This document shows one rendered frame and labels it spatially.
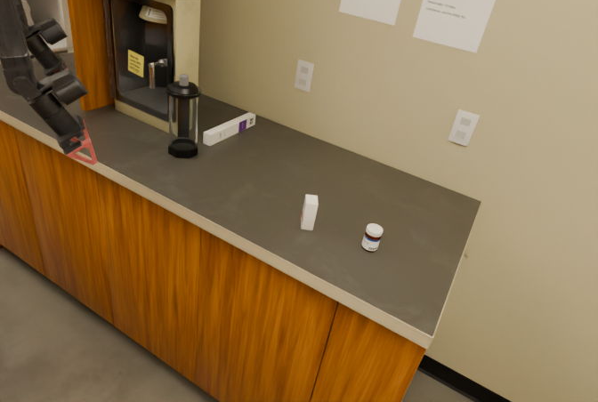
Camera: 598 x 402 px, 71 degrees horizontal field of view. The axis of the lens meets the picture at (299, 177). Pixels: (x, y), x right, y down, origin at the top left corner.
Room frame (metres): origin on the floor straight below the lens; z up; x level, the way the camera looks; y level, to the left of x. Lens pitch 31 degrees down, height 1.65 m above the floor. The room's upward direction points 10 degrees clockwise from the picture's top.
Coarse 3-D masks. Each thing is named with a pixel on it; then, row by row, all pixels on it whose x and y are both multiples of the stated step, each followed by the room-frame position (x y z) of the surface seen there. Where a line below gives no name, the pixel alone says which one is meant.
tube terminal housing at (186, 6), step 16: (160, 0) 1.37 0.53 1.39; (176, 0) 1.34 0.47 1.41; (192, 0) 1.40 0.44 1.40; (176, 16) 1.34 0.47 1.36; (192, 16) 1.41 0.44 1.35; (176, 32) 1.34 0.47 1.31; (192, 32) 1.41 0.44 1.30; (176, 48) 1.34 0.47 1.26; (192, 48) 1.41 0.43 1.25; (176, 64) 1.34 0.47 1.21; (192, 64) 1.41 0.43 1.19; (176, 80) 1.34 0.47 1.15; (192, 80) 1.41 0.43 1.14; (128, 112) 1.44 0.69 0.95; (144, 112) 1.40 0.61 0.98; (160, 128) 1.37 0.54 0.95
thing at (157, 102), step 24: (120, 0) 1.43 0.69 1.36; (144, 0) 1.38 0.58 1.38; (120, 24) 1.43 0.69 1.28; (144, 24) 1.38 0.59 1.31; (168, 24) 1.33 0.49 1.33; (120, 48) 1.43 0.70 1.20; (144, 48) 1.38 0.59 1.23; (168, 48) 1.34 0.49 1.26; (120, 72) 1.44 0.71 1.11; (144, 72) 1.38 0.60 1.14; (168, 72) 1.34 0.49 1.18; (120, 96) 1.44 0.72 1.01; (144, 96) 1.39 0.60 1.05; (168, 96) 1.34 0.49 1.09; (168, 120) 1.34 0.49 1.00
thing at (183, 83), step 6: (180, 78) 1.23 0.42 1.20; (186, 78) 1.23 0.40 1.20; (174, 84) 1.22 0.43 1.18; (180, 84) 1.23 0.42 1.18; (186, 84) 1.23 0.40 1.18; (192, 84) 1.25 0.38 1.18; (174, 90) 1.20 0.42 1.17; (180, 90) 1.20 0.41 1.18; (186, 90) 1.21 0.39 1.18; (192, 90) 1.22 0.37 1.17
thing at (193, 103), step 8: (168, 88) 1.22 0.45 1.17; (176, 104) 1.19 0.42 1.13; (184, 104) 1.20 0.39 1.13; (192, 104) 1.21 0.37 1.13; (176, 112) 1.19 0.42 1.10; (184, 112) 1.20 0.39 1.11; (192, 112) 1.21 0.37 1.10; (176, 120) 1.19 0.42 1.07; (184, 120) 1.20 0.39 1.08; (192, 120) 1.21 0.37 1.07; (176, 128) 1.19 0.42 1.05; (184, 128) 1.20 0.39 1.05; (192, 128) 1.22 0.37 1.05; (176, 136) 1.19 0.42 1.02; (184, 136) 1.20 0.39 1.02; (192, 136) 1.22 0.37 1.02; (176, 144) 1.19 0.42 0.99; (184, 144) 1.20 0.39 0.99; (192, 144) 1.22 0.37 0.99
